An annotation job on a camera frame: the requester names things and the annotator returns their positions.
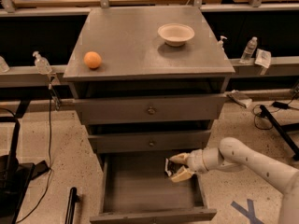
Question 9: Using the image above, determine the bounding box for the orange fruit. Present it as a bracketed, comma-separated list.
[83, 51, 102, 69]

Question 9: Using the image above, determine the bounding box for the grey top drawer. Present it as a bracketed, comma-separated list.
[75, 94, 226, 124]

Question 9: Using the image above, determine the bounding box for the clear bottle far left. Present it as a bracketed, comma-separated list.
[0, 56, 9, 73]

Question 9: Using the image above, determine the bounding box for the black stand base left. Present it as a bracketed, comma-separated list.
[0, 110, 50, 224]

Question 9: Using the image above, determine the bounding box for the white paper bowl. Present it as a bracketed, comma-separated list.
[158, 23, 195, 47]

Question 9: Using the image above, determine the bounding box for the right small sanitizer pump bottle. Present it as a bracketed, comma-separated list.
[218, 35, 227, 50]

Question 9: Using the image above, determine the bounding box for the white wipes packet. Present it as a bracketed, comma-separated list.
[255, 49, 271, 68]

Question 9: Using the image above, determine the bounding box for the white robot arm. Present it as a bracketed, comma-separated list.
[164, 137, 299, 224]

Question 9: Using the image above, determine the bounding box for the folded cloth on rail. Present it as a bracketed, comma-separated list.
[227, 90, 252, 108]

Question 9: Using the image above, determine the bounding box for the clear plastic water bottle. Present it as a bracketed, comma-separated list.
[240, 36, 258, 63]

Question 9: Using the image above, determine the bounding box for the left clear sanitizer pump bottle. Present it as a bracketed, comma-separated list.
[33, 51, 52, 75]

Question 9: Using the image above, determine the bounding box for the black stand leg right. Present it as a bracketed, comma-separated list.
[260, 105, 299, 161]

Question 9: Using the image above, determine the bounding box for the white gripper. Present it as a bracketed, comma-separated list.
[169, 149, 207, 183]

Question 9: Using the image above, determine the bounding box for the grey open bottom drawer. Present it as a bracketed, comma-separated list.
[90, 150, 217, 224]

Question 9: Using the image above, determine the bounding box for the black cable on floor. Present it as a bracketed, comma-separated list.
[15, 83, 54, 224]

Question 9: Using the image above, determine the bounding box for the grey middle drawer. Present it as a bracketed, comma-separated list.
[88, 130, 210, 153]

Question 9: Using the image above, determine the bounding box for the black bar handle bottom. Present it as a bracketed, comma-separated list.
[64, 187, 79, 224]

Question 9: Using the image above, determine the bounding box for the grey drawer cabinet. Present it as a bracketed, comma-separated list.
[63, 5, 235, 224]

